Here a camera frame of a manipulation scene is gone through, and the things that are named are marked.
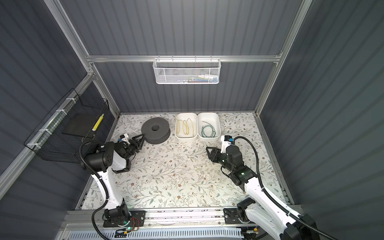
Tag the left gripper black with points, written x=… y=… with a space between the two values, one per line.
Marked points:
x=135 y=144

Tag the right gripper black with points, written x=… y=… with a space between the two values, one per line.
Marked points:
x=216 y=153

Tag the grey perforated cable spool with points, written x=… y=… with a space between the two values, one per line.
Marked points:
x=156 y=130

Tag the white tray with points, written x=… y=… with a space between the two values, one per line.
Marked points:
x=209 y=128
x=186 y=128

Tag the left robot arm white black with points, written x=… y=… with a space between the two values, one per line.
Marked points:
x=104 y=160

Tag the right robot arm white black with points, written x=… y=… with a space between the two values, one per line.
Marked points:
x=262 y=207

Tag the black flat pad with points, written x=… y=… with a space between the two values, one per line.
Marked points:
x=80 y=126

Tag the items in white basket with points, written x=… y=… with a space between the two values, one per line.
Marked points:
x=198 y=79

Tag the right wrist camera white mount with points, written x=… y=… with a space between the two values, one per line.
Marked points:
x=226 y=142

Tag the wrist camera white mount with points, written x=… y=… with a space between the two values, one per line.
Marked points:
x=124 y=138
x=226 y=142

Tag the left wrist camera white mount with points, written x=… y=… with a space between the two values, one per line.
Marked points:
x=124 y=138

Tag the black wire basket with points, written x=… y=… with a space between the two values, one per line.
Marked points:
x=48 y=142

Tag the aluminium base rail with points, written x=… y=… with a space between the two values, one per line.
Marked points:
x=213 y=223

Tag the white wire mesh basket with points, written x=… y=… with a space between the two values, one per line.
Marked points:
x=166 y=72

